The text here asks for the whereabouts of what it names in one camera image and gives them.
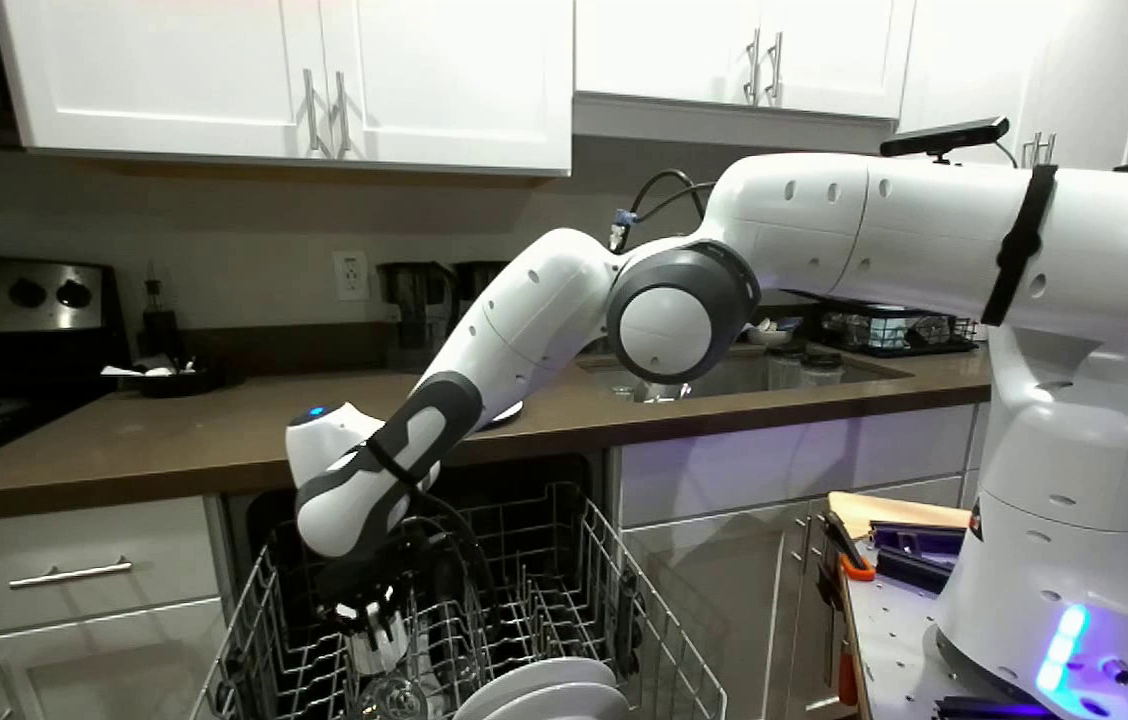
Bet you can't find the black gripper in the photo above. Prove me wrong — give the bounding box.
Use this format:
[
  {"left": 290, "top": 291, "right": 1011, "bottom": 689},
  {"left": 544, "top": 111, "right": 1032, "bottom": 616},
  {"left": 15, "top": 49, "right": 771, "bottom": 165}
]
[{"left": 321, "top": 532, "right": 422, "bottom": 655}]

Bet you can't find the white cup with handle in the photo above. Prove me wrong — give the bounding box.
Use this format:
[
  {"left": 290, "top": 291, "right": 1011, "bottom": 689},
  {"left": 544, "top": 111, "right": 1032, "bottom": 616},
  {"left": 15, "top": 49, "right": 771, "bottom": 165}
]
[{"left": 348, "top": 612, "right": 412, "bottom": 681}]

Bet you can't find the clear drinking glass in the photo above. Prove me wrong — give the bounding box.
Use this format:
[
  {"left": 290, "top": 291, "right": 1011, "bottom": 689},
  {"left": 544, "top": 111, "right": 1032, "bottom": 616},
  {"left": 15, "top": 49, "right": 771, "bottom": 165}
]
[{"left": 357, "top": 662, "right": 449, "bottom": 720}]

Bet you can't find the white plate in rack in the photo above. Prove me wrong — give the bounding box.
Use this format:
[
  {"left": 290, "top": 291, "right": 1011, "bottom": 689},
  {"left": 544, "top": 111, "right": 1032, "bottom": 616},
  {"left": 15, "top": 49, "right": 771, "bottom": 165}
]
[
  {"left": 453, "top": 650, "right": 630, "bottom": 720},
  {"left": 482, "top": 681, "right": 638, "bottom": 720}
]

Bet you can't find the open dishwasher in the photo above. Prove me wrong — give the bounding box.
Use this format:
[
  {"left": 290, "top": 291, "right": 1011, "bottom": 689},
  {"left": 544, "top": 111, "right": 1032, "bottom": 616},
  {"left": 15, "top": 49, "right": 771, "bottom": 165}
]
[{"left": 220, "top": 452, "right": 620, "bottom": 720}]

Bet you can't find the white lower cabinet door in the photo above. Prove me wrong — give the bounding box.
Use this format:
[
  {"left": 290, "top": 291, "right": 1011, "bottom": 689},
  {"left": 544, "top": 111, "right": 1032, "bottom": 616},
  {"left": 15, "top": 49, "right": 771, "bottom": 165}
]
[{"left": 0, "top": 594, "right": 233, "bottom": 720}]

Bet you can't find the white drawer front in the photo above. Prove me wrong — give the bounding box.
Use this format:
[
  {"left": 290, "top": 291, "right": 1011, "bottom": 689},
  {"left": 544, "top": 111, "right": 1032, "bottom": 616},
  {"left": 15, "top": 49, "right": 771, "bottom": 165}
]
[{"left": 0, "top": 495, "right": 223, "bottom": 641}]

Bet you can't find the black pan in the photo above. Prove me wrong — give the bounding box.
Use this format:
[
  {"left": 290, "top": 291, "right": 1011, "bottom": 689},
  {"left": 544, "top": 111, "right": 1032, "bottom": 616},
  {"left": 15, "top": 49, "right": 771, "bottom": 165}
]
[{"left": 96, "top": 351, "right": 233, "bottom": 398}]

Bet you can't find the dark bottle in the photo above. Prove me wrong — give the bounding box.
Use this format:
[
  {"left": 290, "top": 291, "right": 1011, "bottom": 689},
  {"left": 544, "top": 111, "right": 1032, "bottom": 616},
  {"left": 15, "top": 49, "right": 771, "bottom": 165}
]
[{"left": 135, "top": 271, "right": 187, "bottom": 363}]

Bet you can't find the white under-sink cabinet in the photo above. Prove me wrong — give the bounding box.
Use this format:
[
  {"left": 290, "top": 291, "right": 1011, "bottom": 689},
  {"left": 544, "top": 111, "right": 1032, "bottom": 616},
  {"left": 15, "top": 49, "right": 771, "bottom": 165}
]
[{"left": 609, "top": 398, "right": 995, "bottom": 720}]

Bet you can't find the black steel stove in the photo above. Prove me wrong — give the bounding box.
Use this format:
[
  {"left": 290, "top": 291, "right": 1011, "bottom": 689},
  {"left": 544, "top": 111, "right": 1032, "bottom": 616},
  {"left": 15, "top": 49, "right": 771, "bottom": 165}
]
[{"left": 0, "top": 250, "right": 135, "bottom": 486}]

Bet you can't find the perforated robot table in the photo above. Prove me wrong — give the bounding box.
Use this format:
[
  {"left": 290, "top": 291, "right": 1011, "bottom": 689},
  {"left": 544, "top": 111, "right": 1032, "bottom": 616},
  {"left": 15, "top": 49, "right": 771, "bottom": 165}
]
[{"left": 838, "top": 573, "right": 1128, "bottom": 720}]

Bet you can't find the wooden board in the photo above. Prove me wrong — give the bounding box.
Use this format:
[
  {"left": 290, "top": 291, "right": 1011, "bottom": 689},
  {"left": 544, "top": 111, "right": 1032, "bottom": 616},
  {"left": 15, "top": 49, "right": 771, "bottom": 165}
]
[{"left": 825, "top": 486, "right": 976, "bottom": 543}]

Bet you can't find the black flat case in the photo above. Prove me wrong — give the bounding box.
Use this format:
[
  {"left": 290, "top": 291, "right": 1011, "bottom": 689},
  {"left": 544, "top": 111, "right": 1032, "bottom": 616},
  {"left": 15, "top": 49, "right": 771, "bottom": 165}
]
[{"left": 869, "top": 516, "right": 971, "bottom": 591}]

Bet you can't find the wide white upper cabinet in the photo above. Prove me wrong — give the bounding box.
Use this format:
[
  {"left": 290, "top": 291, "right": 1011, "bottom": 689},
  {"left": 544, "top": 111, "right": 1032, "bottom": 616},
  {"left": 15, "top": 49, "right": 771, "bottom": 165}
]
[{"left": 0, "top": 0, "right": 578, "bottom": 179}]

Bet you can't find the black dish drying rack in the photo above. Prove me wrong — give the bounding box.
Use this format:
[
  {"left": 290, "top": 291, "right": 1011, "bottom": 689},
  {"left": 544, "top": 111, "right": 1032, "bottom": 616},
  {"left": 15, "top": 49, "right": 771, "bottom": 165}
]
[{"left": 778, "top": 296, "right": 988, "bottom": 361}]

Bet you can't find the wire dishwasher rack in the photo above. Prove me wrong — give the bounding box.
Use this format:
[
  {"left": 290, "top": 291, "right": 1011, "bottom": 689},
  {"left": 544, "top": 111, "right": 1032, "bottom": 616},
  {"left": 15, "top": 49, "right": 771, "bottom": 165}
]
[{"left": 187, "top": 490, "right": 736, "bottom": 720}]

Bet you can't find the silver drawer handle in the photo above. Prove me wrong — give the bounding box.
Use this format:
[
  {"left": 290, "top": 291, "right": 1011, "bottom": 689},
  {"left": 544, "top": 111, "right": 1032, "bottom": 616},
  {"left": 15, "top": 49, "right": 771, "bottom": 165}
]
[{"left": 5, "top": 556, "right": 135, "bottom": 591}]

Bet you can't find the white wall outlet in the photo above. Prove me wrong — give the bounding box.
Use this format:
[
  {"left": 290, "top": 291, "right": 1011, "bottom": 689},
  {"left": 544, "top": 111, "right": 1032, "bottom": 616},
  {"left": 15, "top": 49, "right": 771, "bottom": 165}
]
[{"left": 331, "top": 247, "right": 373, "bottom": 305}]

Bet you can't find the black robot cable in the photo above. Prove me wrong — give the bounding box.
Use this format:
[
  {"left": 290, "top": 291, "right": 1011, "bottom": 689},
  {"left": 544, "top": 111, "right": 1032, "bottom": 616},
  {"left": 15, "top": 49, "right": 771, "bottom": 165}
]
[{"left": 359, "top": 165, "right": 718, "bottom": 594}]

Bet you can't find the orange handled tool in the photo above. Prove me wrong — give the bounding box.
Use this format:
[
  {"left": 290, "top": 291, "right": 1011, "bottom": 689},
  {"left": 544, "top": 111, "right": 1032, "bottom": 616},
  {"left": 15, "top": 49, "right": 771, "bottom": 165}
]
[{"left": 816, "top": 511, "right": 883, "bottom": 587}]

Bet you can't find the silver cabinet handle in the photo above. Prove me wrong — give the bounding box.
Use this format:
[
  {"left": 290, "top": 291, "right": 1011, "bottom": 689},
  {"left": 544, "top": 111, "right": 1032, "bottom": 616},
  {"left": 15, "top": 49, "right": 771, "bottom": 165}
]
[
  {"left": 300, "top": 68, "right": 325, "bottom": 159},
  {"left": 327, "top": 68, "right": 357, "bottom": 159},
  {"left": 759, "top": 22, "right": 788, "bottom": 111},
  {"left": 740, "top": 22, "right": 763, "bottom": 111}
]

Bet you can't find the black camera bar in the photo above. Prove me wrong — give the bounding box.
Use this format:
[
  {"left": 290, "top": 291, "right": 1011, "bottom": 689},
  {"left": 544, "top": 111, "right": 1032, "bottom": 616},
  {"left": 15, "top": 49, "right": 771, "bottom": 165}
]
[{"left": 878, "top": 111, "right": 1018, "bottom": 165}]

